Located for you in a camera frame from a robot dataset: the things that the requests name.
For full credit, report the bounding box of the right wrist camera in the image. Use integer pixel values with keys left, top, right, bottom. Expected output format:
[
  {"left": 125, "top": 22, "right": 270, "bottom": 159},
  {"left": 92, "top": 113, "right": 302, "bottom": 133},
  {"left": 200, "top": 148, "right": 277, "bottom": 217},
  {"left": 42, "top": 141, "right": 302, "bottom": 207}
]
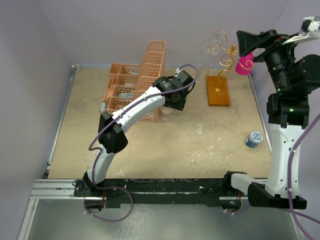
[{"left": 282, "top": 16, "right": 320, "bottom": 45}]

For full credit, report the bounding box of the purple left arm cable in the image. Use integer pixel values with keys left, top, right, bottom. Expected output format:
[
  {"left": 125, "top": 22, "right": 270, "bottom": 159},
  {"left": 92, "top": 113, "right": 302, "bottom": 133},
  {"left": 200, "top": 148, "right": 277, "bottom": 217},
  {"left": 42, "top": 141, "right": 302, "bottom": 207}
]
[{"left": 87, "top": 64, "right": 200, "bottom": 191}]

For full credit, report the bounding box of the clear wine glass far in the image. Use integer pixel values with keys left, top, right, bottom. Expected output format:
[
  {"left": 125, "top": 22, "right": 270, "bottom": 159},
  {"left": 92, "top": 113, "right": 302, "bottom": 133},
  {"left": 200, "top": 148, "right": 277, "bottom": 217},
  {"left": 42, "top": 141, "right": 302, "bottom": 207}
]
[{"left": 209, "top": 29, "right": 228, "bottom": 46}]

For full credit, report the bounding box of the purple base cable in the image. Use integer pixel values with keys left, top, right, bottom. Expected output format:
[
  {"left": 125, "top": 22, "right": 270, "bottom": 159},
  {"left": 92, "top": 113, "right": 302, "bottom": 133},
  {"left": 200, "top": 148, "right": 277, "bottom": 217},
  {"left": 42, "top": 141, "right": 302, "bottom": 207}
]
[
  {"left": 83, "top": 185, "right": 135, "bottom": 222},
  {"left": 224, "top": 203, "right": 251, "bottom": 216}
]

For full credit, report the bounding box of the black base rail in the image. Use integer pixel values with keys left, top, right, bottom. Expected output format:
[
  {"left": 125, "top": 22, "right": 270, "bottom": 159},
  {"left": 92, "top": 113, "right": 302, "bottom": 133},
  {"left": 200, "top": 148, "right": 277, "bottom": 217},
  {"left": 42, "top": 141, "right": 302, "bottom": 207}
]
[{"left": 72, "top": 178, "right": 246, "bottom": 209}]

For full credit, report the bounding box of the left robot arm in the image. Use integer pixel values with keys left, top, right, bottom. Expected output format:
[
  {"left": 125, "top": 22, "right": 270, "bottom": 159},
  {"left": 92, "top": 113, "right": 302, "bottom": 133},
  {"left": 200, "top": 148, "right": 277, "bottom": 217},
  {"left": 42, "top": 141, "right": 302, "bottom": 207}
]
[{"left": 83, "top": 68, "right": 197, "bottom": 196}]

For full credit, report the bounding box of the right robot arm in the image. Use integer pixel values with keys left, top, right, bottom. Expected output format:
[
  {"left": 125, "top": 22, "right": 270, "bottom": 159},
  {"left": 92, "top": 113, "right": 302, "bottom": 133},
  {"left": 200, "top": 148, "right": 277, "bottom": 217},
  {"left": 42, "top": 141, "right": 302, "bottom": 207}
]
[{"left": 222, "top": 29, "right": 320, "bottom": 210}]

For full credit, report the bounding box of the blue white small jar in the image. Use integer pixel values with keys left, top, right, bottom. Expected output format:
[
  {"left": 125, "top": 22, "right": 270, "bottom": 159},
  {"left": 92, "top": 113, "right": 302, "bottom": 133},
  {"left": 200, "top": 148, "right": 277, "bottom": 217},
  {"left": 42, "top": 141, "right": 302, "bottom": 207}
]
[{"left": 244, "top": 131, "right": 263, "bottom": 148}]

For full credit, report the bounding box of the wooden rack base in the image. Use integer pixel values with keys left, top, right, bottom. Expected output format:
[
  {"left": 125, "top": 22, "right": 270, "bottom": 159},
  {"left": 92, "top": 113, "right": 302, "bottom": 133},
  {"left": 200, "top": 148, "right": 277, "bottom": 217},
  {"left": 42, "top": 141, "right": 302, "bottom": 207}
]
[{"left": 206, "top": 75, "right": 231, "bottom": 107}]

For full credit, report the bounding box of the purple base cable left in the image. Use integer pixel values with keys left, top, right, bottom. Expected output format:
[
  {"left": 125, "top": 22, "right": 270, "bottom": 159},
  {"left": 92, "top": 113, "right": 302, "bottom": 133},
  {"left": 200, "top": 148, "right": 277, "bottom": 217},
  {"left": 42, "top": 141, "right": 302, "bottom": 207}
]
[{"left": 83, "top": 185, "right": 135, "bottom": 222}]

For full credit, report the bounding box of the pink wine glass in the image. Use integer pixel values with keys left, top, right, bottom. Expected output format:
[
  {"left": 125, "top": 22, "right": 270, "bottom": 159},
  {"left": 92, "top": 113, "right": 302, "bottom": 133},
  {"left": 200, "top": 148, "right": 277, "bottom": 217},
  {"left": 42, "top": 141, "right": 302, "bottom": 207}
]
[{"left": 235, "top": 52, "right": 255, "bottom": 76}]

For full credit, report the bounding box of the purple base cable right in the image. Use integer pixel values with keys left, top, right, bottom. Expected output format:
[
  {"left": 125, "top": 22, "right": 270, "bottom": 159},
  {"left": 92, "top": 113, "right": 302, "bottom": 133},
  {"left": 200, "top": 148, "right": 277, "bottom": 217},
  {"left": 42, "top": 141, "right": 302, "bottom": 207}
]
[{"left": 224, "top": 203, "right": 251, "bottom": 216}]

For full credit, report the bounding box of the clear round wine glass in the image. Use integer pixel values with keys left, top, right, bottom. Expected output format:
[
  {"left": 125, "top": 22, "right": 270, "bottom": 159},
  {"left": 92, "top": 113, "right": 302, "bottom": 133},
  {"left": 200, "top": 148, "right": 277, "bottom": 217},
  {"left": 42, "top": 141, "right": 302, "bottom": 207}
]
[{"left": 159, "top": 106, "right": 173, "bottom": 122}]

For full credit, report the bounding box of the peach plastic file organizer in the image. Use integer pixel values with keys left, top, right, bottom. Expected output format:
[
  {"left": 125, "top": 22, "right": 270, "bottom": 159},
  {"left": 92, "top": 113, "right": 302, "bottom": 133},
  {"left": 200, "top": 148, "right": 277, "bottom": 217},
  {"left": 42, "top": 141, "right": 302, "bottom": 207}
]
[{"left": 99, "top": 40, "right": 166, "bottom": 114}]

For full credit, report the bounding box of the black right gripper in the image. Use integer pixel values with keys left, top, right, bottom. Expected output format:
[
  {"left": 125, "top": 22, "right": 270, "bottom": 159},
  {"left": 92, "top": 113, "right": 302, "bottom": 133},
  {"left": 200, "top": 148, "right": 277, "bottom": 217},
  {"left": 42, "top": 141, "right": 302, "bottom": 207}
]
[{"left": 238, "top": 29, "right": 305, "bottom": 93}]

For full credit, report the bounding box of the clear wine glass back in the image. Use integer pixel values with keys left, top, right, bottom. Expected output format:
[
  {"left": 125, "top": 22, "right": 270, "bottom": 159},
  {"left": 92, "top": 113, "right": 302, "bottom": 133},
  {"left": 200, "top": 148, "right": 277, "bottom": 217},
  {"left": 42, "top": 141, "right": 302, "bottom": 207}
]
[{"left": 200, "top": 42, "right": 220, "bottom": 80}]

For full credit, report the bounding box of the gold wire wine glass rack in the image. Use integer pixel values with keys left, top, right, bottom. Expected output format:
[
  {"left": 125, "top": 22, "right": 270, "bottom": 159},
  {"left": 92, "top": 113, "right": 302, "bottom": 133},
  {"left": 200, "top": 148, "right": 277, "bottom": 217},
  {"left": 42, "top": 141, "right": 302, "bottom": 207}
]
[{"left": 217, "top": 33, "right": 239, "bottom": 78}]

